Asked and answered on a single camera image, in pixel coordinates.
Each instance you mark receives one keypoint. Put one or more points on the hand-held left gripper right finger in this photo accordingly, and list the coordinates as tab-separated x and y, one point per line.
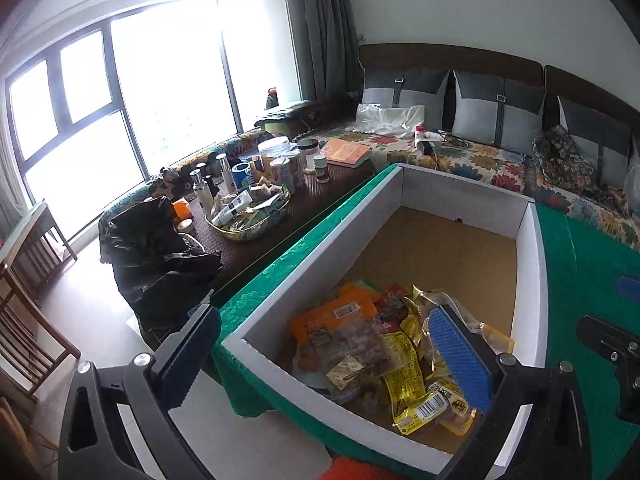
460	355

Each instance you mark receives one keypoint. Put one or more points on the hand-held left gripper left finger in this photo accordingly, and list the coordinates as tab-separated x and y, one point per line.
192	355

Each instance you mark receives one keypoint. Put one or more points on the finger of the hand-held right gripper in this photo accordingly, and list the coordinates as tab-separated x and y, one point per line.
629	287
602	337

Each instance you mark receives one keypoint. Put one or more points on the clear yellow-bordered snack packet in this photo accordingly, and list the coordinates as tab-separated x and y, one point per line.
457	405
492	340

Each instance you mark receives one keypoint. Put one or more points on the small tan snack sachet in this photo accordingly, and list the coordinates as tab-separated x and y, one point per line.
345	370

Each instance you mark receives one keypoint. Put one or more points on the orange meat snack packet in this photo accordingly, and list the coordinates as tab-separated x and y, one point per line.
327	317

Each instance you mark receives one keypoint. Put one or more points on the white cardboard box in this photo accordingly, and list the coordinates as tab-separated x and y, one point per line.
310	265

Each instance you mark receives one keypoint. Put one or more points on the green tablecloth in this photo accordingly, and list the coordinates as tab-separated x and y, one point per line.
575	270

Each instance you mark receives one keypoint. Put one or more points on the black plastic bag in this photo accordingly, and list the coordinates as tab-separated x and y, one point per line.
155	265

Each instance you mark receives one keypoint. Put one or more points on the dark floral cloth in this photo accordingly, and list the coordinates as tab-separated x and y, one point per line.
565	160

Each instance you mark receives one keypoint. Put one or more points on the small orange box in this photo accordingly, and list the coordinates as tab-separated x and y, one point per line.
181	210

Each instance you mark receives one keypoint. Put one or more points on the glass dish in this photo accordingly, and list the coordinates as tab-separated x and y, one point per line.
250	220

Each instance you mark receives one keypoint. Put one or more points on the white tube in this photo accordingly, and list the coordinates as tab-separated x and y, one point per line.
232	210

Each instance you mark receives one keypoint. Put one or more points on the grey two-tone pillow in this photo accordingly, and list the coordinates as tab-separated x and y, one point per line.
595	135
400	92
500	110

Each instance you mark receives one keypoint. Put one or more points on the orange red cloth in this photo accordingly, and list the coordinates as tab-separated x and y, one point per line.
350	467

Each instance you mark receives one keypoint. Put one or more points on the wooden chair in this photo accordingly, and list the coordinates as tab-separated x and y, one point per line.
30	330
45	240

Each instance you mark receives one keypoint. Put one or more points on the blue white can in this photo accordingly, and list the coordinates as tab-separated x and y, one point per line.
241	175

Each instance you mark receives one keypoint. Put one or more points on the silver spray bottle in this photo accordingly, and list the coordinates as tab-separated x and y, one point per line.
222	170

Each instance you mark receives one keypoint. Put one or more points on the beige tin can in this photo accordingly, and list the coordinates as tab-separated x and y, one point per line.
282	172

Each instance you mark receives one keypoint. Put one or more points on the clear jar white lid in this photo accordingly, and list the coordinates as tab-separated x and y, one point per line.
275	152

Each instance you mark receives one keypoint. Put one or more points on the white power strip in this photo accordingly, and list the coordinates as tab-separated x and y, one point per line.
436	136

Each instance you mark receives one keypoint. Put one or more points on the red-capped white bottle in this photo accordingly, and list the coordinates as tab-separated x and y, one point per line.
420	135

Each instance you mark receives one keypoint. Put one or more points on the white green bottle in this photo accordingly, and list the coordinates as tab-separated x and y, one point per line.
320	167

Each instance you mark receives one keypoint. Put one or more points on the orange book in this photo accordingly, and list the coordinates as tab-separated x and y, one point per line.
345	152

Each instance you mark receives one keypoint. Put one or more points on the jar with dark lid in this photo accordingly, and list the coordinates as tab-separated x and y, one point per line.
307	152

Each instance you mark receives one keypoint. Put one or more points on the white plastic bag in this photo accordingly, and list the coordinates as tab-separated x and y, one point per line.
390	117

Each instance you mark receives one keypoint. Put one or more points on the large window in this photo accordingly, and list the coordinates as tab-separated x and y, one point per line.
125	85

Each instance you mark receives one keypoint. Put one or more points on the brown headboard panel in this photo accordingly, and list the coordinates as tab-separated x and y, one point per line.
450	57

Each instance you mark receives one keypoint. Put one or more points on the grey curtain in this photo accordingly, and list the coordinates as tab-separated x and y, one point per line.
320	30

